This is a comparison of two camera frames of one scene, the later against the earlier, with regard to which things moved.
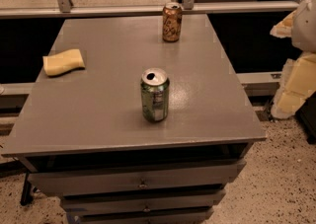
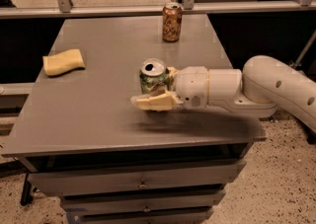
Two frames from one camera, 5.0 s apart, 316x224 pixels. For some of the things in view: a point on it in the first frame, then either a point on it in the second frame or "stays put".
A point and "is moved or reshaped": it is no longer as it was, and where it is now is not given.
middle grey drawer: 155,203 stays put
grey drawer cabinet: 80,136 stays put
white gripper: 306,26 -> 192,84
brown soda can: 172,21 stays put
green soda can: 155,86 is moved or reshaped
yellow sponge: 64,62 stays put
